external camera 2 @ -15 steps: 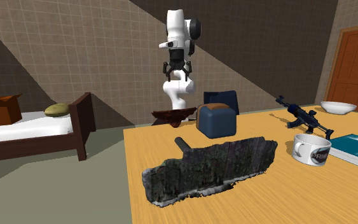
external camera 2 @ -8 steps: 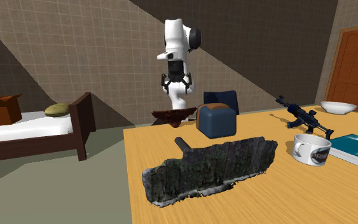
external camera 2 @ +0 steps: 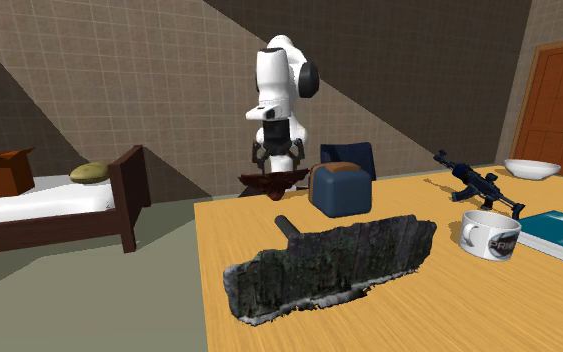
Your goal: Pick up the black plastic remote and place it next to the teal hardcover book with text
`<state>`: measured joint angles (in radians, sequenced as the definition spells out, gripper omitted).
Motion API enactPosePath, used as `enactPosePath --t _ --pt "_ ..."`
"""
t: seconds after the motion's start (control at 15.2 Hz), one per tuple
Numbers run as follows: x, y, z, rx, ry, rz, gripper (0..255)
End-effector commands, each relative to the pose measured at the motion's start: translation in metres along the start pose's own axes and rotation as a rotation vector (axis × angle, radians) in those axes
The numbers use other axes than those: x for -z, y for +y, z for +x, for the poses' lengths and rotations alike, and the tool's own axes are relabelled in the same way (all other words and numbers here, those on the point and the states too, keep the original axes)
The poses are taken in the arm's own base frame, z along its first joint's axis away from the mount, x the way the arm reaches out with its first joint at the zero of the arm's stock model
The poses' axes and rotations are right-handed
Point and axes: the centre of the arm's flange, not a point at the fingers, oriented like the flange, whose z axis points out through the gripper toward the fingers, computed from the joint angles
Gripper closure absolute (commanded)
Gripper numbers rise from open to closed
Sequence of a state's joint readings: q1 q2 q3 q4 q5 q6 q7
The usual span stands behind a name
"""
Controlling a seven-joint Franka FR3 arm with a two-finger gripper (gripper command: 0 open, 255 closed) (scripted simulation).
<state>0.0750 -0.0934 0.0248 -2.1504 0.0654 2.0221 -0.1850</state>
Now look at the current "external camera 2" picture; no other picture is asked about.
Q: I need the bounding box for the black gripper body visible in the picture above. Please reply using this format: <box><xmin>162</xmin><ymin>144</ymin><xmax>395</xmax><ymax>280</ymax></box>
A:
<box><xmin>262</xmin><ymin>118</ymin><xmax>293</xmax><ymax>151</ymax></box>

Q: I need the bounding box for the light wooden table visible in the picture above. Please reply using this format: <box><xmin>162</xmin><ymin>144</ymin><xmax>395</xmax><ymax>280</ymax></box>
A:
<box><xmin>193</xmin><ymin>164</ymin><xmax>563</xmax><ymax>352</ymax></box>

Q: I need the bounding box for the blue toaster with brown top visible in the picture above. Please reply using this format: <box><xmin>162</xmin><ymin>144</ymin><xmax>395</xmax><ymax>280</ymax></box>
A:
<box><xmin>308</xmin><ymin>161</ymin><xmax>374</xmax><ymax>219</ymax></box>

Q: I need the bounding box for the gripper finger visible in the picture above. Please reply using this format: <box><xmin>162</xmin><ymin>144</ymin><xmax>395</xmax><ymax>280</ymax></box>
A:
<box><xmin>252</xmin><ymin>139</ymin><xmax>273</xmax><ymax>171</ymax></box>
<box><xmin>285</xmin><ymin>138</ymin><xmax>307</xmax><ymax>168</ymax></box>

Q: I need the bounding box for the orange wooden door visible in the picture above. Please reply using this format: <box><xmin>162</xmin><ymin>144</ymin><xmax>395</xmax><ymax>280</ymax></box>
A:
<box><xmin>508</xmin><ymin>35</ymin><xmax>563</xmax><ymax>181</ymax></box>

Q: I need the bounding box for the dark wooden bed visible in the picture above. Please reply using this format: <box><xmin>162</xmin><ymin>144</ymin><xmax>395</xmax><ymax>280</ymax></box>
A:
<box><xmin>0</xmin><ymin>144</ymin><xmax>153</xmax><ymax>258</ymax></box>

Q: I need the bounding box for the dark blue chair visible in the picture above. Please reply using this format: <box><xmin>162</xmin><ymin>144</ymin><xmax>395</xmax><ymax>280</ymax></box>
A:
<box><xmin>319</xmin><ymin>141</ymin><xmax>378</xmax><ymax>182</ymax></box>

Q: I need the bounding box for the dark grey mossy slab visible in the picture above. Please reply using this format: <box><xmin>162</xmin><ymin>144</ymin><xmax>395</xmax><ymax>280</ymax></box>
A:
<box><xmin>221</xmin><ymin>213</ymin><xmax>439</xmax><ymax>328</ymax></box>

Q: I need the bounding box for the dark red robot stand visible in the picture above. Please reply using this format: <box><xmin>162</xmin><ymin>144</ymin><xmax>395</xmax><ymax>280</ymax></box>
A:
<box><xmin>237</xmin><ymin>167</ymin><xmax>311</xmax><ymax>203</ymax></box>

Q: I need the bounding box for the black cylinder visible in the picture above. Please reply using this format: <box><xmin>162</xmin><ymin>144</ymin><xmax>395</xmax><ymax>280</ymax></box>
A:
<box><xmin>273</xmin><ymin>214</ymin><xmax>303</xmax><ymax>239</ymax></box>

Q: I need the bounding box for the blue and black toy rifle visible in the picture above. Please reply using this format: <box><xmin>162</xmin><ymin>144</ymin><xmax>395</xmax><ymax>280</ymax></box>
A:
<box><xmin>431</xmin><ymin>149</ymin><xmax>527</xmax><ymax>222</ymax></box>

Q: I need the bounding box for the teal book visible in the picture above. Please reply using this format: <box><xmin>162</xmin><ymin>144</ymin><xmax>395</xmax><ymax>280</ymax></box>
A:
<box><xmin>516</xmin><ymin>209</ymin><xmax>563</xmax><ymax>274</ymax></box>

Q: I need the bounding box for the white bowl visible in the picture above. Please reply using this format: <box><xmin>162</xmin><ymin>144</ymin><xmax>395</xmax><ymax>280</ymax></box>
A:
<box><xmin>503</xmin><ymin>158</ymin><xmax>563</xmax><ymax>182</ymax></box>

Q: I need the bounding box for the white printed mug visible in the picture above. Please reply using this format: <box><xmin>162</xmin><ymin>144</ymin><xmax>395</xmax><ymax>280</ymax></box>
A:
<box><xmin>457</xmin><ymin>209</ymin><xmax>523</xmax><ymax>262</ymax></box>

